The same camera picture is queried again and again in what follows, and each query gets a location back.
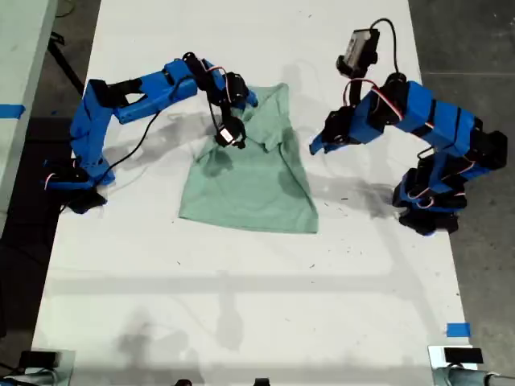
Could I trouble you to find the pale green T-shirt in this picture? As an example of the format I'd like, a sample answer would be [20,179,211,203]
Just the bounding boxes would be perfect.
[178,82,320,235]

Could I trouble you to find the black stand leg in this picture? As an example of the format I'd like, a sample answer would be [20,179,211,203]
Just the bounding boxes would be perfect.
[47,34,85,96]

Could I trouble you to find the short blue tape strip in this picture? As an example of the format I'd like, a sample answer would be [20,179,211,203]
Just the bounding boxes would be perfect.
[446,322,472,338]

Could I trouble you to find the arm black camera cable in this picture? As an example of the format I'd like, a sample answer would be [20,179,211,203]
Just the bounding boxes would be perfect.
[369,18,400,77]
[60,76,198,212]

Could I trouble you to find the small black box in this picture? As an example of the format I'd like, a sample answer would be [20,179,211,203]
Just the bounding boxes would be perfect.
[19,351,60,368]
[443,347,484,365]

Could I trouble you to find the red white servo wire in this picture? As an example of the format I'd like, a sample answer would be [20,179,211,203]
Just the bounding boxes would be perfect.
[341,78,405,120]

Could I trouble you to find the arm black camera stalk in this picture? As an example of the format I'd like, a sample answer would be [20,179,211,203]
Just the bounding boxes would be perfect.
[348,66,371,109]
[207,96,242,129]

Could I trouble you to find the pale side table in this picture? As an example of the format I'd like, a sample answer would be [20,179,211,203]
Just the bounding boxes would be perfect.
[0,0,57,234]

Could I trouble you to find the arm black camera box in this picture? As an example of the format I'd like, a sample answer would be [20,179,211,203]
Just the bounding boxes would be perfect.
[336,27,381,77]
[213,122,247,150]

